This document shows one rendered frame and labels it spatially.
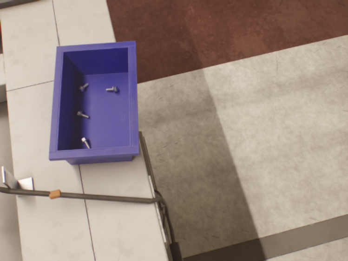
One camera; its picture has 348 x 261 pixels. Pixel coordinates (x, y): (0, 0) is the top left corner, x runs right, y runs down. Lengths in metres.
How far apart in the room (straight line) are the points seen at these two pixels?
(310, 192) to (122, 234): 1.08
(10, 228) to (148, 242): 0.28
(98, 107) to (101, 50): 0.11
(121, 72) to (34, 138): 0.22
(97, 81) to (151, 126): 0.90
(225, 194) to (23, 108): 0.97
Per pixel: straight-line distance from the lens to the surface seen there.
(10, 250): 0.90
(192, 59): 1.95
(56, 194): 0.79
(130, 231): 0.79
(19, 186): 0.86
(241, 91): 1.88
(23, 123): 0.91
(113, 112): 0.88
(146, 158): 1.28
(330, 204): 1.76
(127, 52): 0.87
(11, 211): 0.92
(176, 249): 0.92
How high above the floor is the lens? 1.60
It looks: 63 degrees down
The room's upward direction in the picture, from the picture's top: 3 degrees counter-clockwise
